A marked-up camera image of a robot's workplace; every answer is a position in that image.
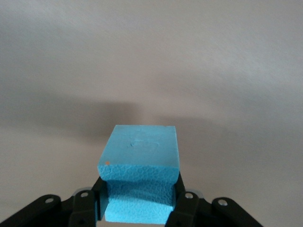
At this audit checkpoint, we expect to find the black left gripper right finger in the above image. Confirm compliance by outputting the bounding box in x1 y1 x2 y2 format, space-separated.
165 174 202 227

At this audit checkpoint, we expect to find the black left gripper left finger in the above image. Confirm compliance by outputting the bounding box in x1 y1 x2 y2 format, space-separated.
73 177 108 227

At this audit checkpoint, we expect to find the light blue foam cube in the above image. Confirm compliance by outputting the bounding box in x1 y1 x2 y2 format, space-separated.
97 124 180 225

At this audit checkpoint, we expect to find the brown table cover sheet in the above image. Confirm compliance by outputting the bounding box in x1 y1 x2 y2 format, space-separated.
0 0 303 227

